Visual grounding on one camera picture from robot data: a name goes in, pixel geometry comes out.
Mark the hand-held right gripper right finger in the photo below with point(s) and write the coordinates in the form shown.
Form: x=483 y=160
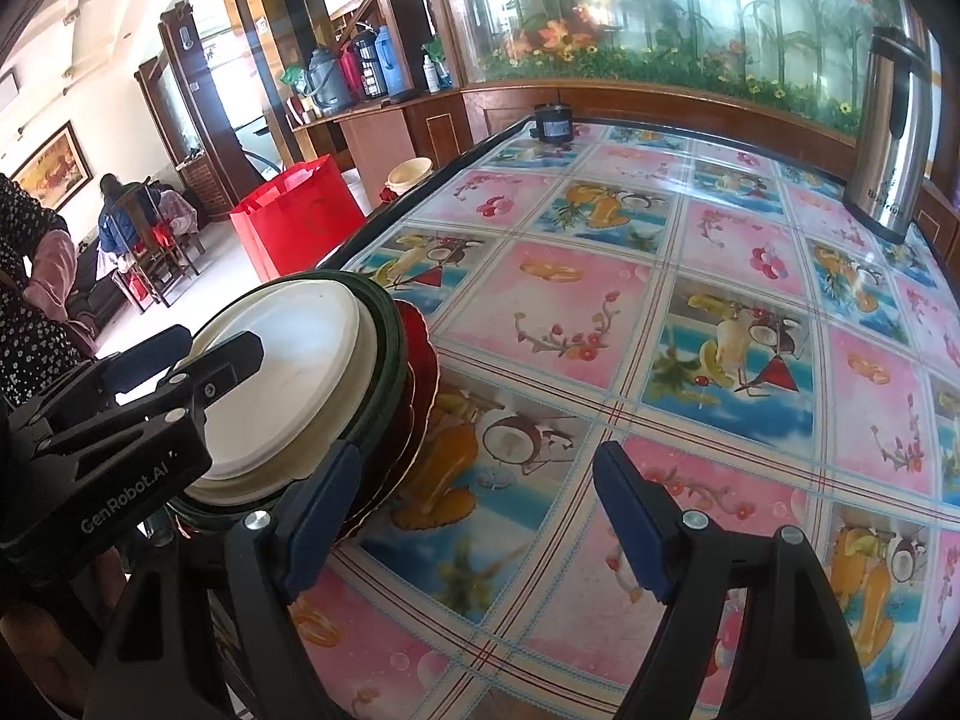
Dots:
x=630 y=519

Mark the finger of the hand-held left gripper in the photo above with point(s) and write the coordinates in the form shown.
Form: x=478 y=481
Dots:
x=161 y=352
x=236 y=356

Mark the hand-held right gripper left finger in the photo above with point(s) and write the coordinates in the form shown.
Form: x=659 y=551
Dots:
x=322 y=511

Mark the white paper bowl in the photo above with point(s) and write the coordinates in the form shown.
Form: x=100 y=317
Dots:
x=300 y=382

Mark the red glass plate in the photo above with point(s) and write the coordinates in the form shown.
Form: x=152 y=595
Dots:
x=420 y=360
x=390 y=487

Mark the dark green plastic bowl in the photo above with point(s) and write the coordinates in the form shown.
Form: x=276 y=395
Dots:
x=391 y=360

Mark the person's left hand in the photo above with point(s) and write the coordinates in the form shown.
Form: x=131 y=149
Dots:
x=37 y=652

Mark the wooden chair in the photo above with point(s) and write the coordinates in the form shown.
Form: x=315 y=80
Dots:
x=161 y=255

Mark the pink sleeve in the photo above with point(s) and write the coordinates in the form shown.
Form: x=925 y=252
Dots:
x=60 y=292

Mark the dotted black clothing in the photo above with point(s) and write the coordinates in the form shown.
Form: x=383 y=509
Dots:
x=30 y=315

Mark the red gift bag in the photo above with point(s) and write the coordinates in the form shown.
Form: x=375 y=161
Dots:
x=296 y=217

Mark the tall wooden cabinet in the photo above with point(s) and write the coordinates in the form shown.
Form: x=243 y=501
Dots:
x=202 y=112

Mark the small cream basin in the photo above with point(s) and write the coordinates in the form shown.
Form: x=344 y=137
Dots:
x=411 y=174

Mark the green plastic bag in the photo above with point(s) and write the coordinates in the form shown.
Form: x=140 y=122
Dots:
x=294 y=79

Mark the grey thermos jug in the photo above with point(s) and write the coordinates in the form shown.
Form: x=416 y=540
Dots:
x=328 y=86

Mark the red thermos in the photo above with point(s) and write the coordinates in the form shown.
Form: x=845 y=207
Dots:
x=349 y=75

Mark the black thermos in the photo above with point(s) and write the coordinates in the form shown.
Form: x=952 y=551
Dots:
x=366 y=64

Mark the blue thermos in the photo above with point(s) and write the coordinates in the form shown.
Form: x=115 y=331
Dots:
x=384 y=60

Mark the white plastic bottle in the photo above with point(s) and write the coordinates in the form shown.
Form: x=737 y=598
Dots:
x=430 y=75

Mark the small black jar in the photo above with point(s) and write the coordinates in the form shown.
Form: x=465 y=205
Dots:
x=553 y=124

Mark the stainless steel thermos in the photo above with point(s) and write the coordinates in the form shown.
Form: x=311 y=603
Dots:
x=889 y=150

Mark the flower landscape glass panel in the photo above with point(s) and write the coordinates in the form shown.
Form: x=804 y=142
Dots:
x=675 y=7

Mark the framed wall painting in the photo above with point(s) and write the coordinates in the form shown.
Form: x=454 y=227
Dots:
x=46 y=165

